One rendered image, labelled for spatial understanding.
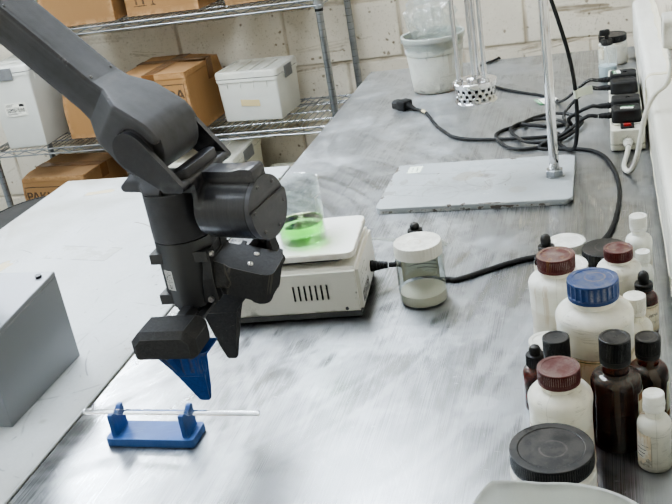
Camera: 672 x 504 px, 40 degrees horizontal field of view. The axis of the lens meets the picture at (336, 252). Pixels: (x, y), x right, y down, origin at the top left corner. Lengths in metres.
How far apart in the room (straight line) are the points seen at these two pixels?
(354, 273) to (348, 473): 0.31
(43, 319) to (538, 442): 0.62
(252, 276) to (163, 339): 0.10
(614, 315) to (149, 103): 0.46
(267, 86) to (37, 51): 2.57
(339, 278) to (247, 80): 2.34
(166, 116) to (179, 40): 3.03
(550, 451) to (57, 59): 0.53
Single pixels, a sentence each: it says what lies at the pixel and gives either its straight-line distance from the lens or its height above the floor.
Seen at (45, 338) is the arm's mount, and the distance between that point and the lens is 1.16.
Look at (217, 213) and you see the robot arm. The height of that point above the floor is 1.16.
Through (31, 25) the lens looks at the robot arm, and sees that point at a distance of 0.87.
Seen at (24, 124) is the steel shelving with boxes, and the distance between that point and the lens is 3.76.
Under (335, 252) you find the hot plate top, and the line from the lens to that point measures 1.12.
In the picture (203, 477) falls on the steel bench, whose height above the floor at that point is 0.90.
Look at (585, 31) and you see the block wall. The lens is 3.50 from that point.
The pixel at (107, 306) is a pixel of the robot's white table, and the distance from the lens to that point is 1.33.
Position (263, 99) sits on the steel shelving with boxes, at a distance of 3.42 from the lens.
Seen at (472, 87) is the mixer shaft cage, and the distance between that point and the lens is 1.43.
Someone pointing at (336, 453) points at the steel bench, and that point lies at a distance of 0.91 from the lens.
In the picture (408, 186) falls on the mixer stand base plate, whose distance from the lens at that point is 1.52.
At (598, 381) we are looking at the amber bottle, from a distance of 0.85.
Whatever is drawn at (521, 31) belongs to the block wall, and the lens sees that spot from 3.51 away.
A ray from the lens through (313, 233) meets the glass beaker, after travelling 1.13.
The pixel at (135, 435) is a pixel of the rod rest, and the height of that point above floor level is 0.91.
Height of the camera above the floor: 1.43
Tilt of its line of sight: 23 degrees down
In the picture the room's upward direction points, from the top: 10 degrees counter-clockwise
